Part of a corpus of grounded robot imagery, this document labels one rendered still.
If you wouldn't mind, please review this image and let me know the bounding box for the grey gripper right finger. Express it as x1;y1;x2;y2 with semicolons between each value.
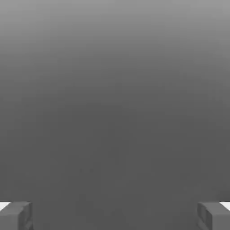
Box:
197;201;230;230

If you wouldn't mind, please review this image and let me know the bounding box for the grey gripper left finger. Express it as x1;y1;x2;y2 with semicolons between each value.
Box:
0;201;34;230

